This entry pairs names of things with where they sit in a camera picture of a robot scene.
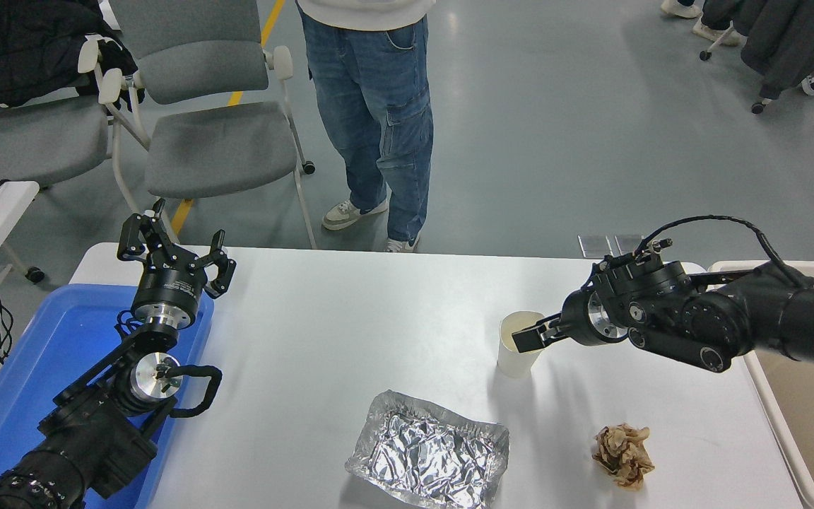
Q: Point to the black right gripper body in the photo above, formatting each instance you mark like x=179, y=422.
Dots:
x=575, y=318

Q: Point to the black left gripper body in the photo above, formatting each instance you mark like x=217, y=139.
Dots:
x=168, y=286

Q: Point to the white paper cup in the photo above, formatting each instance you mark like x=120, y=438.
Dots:
x=516, y=360

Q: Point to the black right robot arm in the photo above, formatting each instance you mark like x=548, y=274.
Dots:
x=732, y=318

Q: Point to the metal floor plate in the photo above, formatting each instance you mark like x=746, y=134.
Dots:
x=596, y=247
x=629, y=244

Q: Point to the grey folding chair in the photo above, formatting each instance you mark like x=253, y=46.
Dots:
x=216, y=148
x=32, y=141

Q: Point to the blue plastic tray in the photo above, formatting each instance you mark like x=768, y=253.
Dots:
x=39, y=353

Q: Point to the crumpled tan paper ball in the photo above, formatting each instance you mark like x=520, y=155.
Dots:
x=622, y=456

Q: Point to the silver foil tray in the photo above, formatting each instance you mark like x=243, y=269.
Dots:
x=428, y=452

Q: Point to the person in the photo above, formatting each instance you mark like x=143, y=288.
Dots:
x=718, y=32
x=379, y=106

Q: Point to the black jacket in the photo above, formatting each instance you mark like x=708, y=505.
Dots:
x=18, y=49

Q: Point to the white wheeled chair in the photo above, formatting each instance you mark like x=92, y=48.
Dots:
x=811, y=86

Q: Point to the dark grey coat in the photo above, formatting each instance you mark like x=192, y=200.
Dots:
x=795, y=35

